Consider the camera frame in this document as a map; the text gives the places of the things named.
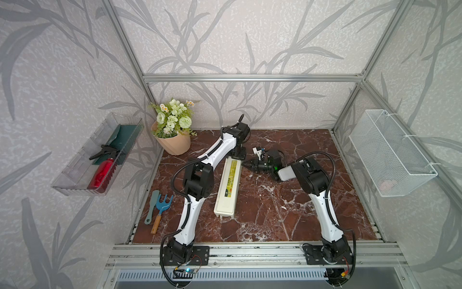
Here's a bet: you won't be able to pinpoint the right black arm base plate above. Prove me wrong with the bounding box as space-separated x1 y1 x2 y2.
302 241 355 266

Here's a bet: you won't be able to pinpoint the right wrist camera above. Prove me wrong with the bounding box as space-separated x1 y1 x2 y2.
253 147 267 161

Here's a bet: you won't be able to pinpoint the terracotta flower pot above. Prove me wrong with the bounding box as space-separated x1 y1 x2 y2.
155 134 191 155

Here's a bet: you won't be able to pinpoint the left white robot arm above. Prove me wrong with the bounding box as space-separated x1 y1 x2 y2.
161 116 250 264

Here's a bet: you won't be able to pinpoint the white wire mesh basket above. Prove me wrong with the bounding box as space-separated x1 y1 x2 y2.
350 110 438 197

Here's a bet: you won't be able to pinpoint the dark green folded cloth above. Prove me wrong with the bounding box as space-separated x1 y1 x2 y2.
93 125 141 165

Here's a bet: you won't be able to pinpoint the white green artificial flowers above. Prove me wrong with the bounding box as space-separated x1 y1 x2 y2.
150 98 197 138

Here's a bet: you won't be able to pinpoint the clear plastic wall shelf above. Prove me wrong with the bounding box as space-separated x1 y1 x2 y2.
51 113 144 196

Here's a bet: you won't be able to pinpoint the aluminium front rail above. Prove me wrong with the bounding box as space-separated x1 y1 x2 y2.
105 241 408 269

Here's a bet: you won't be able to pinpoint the teal garden trowel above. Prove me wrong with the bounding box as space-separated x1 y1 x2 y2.
144 190 160 225

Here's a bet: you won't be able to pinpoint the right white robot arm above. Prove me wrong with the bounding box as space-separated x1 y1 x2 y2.
243 148 356 266

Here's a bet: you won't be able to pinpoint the red spray bottle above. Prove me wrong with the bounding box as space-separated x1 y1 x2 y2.
87 144 120 194

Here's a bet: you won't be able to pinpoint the blue hand rake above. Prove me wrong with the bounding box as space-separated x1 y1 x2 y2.
150 195 174 234

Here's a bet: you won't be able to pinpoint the cream dispenser lid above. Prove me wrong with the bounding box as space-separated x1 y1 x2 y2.
214 157 242 218

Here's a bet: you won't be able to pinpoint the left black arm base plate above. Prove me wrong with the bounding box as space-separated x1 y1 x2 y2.
160 246 211 266

